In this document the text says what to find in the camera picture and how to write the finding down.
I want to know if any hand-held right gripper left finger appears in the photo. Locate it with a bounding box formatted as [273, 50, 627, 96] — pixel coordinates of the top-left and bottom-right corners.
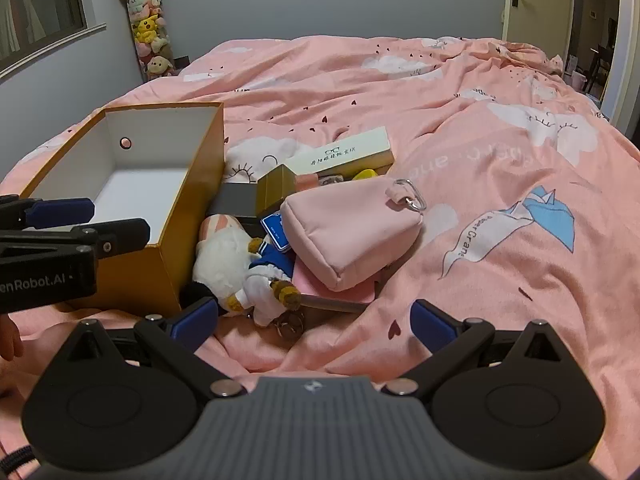
[52, 297, 246, 401]

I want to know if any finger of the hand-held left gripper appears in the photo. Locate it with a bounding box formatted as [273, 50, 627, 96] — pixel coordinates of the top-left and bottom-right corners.
[0, 195, 96, 232]
[0, 217, 151, 261]

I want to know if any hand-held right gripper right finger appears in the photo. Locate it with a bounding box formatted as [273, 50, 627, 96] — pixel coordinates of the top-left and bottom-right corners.
[384, 299, 577, 400]

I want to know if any orange cardboard box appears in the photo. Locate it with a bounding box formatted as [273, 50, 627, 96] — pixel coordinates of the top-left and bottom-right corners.
[19, 102, 226, 317]

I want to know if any small gold box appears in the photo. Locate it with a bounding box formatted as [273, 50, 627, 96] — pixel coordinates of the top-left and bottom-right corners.
[255, 163, 299, 219]

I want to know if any person's left hand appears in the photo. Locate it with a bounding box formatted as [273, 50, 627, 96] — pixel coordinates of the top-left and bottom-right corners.
[0, 317, 24, 362]

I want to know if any white plush doll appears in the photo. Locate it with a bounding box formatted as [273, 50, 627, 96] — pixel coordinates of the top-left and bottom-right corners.
[192, 213, 302, 329]

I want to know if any metal keyring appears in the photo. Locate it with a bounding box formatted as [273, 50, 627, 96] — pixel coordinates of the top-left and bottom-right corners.
[272, 311, 307, 339]

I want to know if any flat grey box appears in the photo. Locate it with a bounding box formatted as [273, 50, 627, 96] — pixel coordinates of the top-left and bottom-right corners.
[209, 182, 262, 219]

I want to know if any small blue card box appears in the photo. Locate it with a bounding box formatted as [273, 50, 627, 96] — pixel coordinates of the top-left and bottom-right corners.
[259, 211, 292, 252]

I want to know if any pink notebook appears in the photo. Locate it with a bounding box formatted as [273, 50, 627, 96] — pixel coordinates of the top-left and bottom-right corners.
[292, 259, 379, 307]

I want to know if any pink fabric pouch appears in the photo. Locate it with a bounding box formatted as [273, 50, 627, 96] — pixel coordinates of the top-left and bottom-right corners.
[279, 177, 429, 293]

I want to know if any cream glasses box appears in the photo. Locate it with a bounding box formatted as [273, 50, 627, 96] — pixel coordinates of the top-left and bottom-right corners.
[284, 127, 394, 179]

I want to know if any window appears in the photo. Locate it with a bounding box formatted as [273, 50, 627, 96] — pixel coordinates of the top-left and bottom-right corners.
[0, 0, 109, 80]

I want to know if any hanging plush toy organizer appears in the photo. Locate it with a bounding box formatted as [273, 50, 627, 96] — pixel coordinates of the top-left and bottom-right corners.
[114, 0, 177, 81]

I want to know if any dark chair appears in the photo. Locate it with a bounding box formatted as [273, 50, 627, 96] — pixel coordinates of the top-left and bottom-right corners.
[594, 44, 617, 92]

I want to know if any cream door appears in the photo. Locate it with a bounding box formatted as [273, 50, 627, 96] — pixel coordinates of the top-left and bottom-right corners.
[502, 0, 577, 72]

